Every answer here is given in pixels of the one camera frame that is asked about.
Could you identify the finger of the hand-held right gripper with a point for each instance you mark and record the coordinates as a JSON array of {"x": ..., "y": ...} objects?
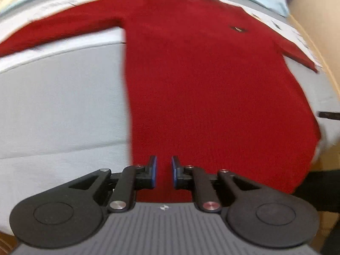
[{"x": 330, "y": 115}]

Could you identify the dark cloth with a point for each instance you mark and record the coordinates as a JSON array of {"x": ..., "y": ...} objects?
[{"x": 318, "y": 188}]

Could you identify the red knit sweater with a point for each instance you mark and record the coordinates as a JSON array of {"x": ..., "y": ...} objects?
[{"x": 199, "y": 85}]

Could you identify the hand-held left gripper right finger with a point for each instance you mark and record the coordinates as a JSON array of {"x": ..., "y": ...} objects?
[{"x": 174, "y": 172}]

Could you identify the grey bed sheet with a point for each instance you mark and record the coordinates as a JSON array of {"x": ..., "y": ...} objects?
[{"x": 53, "y": 98}]

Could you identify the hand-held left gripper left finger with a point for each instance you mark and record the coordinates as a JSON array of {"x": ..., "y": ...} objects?
[{"x": 154, "y": 171}]

